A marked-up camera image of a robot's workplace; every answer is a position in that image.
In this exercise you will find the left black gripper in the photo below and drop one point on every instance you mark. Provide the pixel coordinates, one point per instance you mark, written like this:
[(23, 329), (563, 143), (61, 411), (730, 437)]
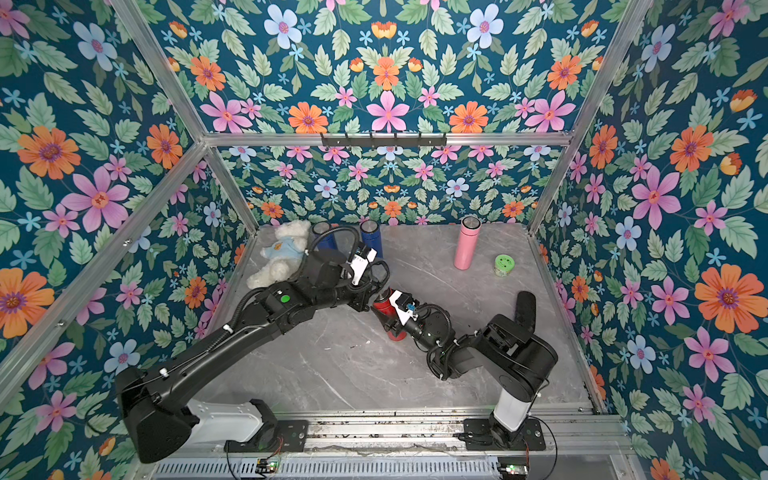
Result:
[(360, 298)]

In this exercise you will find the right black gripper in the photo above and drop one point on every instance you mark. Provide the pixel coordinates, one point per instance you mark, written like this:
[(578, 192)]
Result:
[(400, 321)]

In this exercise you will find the red thermos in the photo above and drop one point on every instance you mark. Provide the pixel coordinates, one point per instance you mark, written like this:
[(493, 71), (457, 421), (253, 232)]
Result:
[(381, 307)]

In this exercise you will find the blue thermos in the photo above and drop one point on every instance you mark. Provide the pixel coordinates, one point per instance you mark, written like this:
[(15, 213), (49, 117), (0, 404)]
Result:
[(323, 240), (371, 236)]

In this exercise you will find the pink thermos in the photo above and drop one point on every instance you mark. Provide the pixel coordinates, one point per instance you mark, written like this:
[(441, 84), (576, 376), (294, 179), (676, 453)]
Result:
[(468, 235)]

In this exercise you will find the grey microfibre cloth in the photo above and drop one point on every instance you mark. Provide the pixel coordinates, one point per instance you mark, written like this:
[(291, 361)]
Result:
[(377, 275)]

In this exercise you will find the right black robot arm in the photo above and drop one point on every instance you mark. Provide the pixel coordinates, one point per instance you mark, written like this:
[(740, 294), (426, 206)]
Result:
[(507, 348)]

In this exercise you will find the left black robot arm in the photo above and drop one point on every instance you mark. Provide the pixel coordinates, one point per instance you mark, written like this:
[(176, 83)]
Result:
[(158, 404)]

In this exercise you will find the white teddy bear toy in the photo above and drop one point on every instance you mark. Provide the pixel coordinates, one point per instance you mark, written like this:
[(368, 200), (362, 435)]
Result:
[(284, 256)]

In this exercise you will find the green round lid container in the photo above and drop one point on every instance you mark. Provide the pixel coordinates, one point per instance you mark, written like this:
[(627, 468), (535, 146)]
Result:
[(503, 265)]

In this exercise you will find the black oval case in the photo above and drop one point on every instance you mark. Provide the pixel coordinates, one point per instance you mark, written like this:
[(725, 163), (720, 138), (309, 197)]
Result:
[(526, 310)]

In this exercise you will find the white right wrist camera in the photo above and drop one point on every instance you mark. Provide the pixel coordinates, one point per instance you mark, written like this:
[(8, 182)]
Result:
[(404, 305)]

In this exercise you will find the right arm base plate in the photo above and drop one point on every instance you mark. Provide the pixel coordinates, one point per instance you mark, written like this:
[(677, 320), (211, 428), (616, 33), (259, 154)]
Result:
[(488, 435)]

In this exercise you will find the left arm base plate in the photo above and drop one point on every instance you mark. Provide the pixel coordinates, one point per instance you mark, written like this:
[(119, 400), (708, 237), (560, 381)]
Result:
[(288, 435)]

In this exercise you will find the black hook rail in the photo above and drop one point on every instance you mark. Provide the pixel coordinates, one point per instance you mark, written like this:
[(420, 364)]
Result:
[(370, 140)]

